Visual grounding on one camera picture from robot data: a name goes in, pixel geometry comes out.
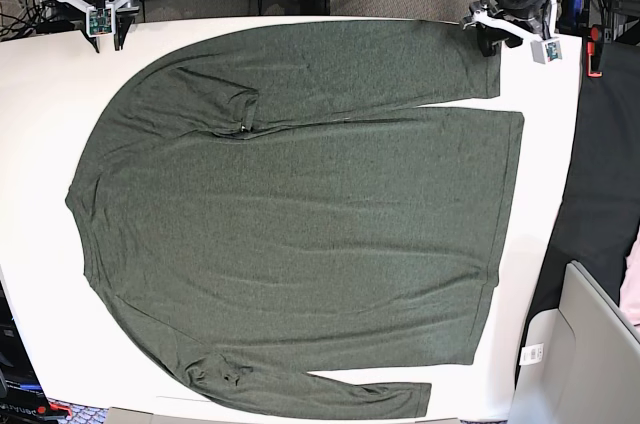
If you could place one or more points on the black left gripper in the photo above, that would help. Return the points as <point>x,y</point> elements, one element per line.
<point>532,13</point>

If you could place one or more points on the dark green long-sleeve shirt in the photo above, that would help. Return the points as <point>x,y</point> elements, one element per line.
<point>262,207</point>

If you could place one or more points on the red clamp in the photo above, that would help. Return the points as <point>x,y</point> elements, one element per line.
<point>594,48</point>

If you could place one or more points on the black cloth beside table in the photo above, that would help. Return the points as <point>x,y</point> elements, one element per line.
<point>598,219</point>

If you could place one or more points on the pink cloth at edge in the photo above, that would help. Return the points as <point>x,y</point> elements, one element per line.
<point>630,288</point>

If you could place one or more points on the grey plastic bin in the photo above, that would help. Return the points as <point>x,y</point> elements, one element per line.
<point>581,360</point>

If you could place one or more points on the black box with orange label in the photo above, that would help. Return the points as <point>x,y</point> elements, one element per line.
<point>17,405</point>

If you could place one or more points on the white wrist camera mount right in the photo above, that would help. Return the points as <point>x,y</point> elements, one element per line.
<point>101,22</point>

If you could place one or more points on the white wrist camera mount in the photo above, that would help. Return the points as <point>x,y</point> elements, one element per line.
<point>544,43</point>
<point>101,22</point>

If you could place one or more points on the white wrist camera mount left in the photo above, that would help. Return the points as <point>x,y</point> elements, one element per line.
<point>544,43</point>

